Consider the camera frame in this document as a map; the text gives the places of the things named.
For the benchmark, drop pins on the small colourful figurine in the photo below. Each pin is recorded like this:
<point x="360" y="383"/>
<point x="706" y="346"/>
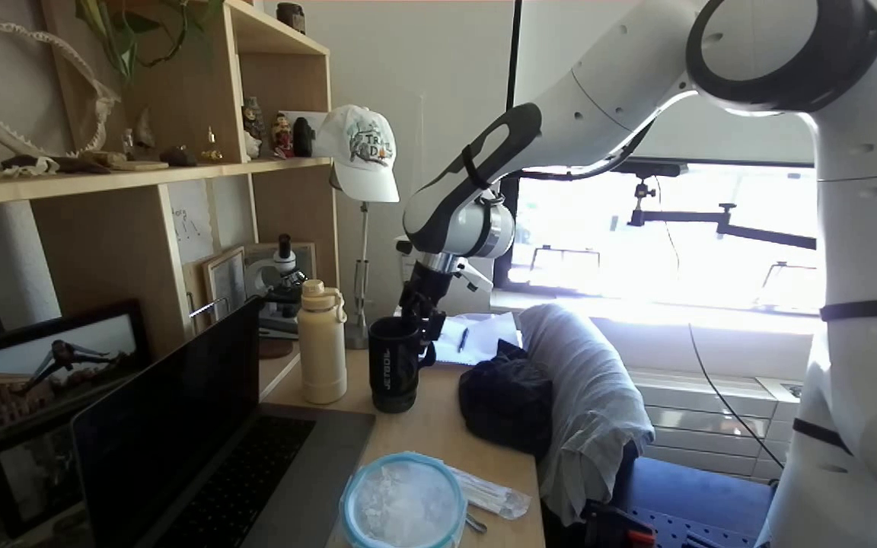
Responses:
<point x="280" y="134"/>

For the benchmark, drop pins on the black bag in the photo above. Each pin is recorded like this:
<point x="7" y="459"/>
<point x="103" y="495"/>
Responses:
<point x="505" y="399"/>

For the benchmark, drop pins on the black white microscope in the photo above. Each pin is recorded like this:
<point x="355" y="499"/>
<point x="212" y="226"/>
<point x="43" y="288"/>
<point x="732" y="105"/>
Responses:
<point x="280" y="291"/>

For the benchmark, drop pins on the metal desk lamp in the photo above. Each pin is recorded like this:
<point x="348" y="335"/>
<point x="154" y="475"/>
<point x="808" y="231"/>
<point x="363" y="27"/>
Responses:
<point x="360" y="276"/>

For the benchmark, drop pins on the black laptop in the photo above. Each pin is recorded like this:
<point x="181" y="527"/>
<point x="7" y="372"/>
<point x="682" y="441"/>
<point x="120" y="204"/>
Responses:
<point x="185" y="437"/>

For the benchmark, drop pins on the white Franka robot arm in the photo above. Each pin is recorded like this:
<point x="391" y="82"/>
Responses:
<point x="866" y="201"/>

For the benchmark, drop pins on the white looped sculpture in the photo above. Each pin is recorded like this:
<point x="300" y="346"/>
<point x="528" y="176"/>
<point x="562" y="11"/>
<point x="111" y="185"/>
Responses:
<point x="93" y="103"/>

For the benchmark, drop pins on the blue perforated board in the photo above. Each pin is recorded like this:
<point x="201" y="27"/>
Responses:
<point x="703" y="508"/>

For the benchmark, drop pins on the cream insulated water bottle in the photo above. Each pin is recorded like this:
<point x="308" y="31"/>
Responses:
<point x="325" y="350"/>

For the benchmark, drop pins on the small pale figurine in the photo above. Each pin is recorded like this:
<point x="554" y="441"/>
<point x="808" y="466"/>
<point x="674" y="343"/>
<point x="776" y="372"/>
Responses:
<point x="255" y="127"/>

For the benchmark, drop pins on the white radiator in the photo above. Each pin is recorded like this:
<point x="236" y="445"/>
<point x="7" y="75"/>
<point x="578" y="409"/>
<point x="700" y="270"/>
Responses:
<point x="724" y="422"/>

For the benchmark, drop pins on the black framed bird photo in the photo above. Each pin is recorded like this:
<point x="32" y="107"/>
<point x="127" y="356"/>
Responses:
<point x="53" y="398"/>

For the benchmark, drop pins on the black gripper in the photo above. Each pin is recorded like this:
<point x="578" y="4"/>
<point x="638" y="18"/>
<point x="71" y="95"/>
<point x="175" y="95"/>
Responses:
<point x="426" y="288"/>

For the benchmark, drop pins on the dark navy cup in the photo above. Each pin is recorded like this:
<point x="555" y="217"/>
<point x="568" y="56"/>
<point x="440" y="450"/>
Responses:
<point x="393" y="370"/>

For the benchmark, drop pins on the wooden shelf unit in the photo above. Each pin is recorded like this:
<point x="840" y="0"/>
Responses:
<point x="113" y="233"/>

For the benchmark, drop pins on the grey draped cloth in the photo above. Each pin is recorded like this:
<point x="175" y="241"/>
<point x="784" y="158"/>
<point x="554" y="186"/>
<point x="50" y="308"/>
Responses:
<point x="593" y="407"/>

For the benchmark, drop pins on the small dark jar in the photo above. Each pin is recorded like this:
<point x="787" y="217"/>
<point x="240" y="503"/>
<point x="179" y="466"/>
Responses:
<point x="292" y="18"/>

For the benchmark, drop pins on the wrapped plastic cutlery pack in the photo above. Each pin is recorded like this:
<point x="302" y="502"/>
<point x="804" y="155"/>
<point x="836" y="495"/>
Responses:
<point x="490" y="499"/>

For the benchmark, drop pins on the green trailing pothos plant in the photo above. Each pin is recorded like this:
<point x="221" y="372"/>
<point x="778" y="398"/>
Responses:
<point x="135" y="27"/>

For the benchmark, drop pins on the white baseball cap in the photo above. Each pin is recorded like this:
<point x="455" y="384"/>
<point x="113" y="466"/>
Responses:
<point x="363" y="155"/>

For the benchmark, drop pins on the white paper sheet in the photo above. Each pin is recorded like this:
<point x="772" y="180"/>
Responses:
<point x="479" y="340"/>

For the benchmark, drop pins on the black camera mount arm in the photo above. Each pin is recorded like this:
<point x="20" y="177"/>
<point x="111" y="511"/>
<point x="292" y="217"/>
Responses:
<point x="724" y="217"/>

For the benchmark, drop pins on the small dark figurine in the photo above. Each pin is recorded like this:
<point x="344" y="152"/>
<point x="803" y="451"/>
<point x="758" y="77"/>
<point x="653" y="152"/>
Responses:
<point x="302" y="139"/>

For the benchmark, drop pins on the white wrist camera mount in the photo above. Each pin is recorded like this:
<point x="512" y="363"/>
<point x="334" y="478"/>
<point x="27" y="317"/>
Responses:
<point x="471" y="276"/>

